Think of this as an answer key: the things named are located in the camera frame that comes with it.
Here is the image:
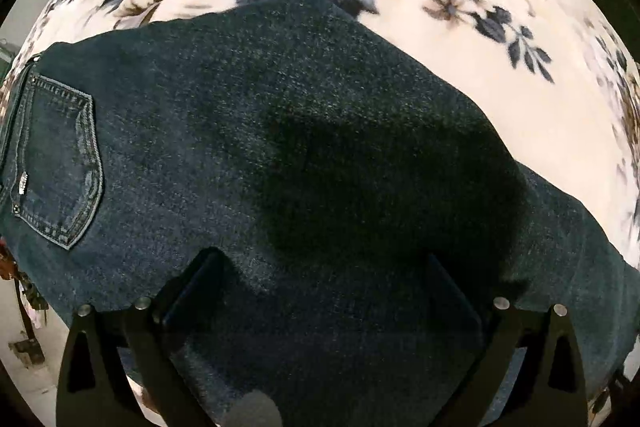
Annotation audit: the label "dark blue denim jeans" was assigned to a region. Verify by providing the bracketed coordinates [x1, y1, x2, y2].
[1, 0, 639, 426]

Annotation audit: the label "floral cream blanket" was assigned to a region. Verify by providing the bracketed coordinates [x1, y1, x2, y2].
[0, 0, 640, 270]

